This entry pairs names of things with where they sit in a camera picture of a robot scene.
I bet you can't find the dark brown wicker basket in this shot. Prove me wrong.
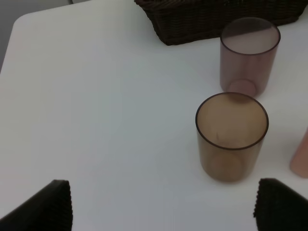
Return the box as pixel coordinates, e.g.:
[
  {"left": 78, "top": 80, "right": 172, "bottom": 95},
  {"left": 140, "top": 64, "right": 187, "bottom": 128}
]
[{"left": 135, "top": 0, "right": 308, "bottom": 46}]

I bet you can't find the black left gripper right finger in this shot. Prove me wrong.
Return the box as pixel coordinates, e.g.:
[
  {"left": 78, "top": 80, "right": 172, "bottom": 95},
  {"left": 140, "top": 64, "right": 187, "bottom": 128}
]
[{"left": 253, "top": 178, "right": 308, "bottom": 231}]

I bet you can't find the brown translucent plastic cup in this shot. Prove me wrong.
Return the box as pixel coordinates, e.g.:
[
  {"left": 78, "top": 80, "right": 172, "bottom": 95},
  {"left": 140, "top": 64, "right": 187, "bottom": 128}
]
[{"left": 195, "top": 92, "right": 269, "bottom": 182}]

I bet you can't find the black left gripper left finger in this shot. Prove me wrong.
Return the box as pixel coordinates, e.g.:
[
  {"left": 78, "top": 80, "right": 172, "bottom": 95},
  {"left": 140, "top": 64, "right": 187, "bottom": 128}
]
[{"left": 0, "top": 180, "right": 73, "bottom": 231}]

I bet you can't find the pink liquid bottle white cap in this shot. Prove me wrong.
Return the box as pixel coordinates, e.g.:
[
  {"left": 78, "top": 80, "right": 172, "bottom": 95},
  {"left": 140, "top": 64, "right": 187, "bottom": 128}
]
[{"left": 290, "top": 130, "right": 308, "bottom": 179}]

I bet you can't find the purple translucent plastic cup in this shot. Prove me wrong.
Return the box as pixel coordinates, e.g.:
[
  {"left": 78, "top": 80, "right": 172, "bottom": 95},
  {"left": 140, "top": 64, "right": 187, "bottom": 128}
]
[{"left": 219, "top": 17, "right": 281, "bottom": 98}]

